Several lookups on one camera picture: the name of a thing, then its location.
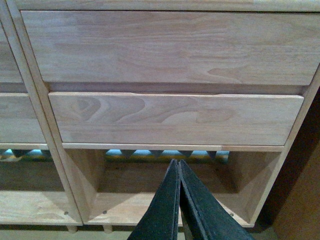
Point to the upper wooden drawer front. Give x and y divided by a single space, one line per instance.
174 47

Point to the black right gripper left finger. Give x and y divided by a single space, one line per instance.
160 221

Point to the lower wooden drawer front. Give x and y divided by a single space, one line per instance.
174 119

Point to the wooden drawer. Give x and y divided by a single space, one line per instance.
174 47
174 119

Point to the light wooden shelf cabinet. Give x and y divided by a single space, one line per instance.
111 189

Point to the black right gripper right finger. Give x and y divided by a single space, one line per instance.
203 217

